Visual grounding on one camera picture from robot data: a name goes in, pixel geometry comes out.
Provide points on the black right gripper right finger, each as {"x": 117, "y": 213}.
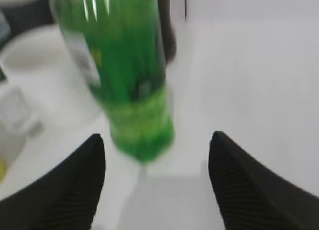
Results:
{"x": 250, "y": 196}

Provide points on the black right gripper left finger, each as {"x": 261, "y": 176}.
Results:
{"x": 66, "y": 198}

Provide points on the white ceramic mug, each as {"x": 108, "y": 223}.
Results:
{"x": 38, "y": 61}

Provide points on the green plastic soda bottle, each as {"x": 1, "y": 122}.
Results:
{"x": 117, "y": 46}

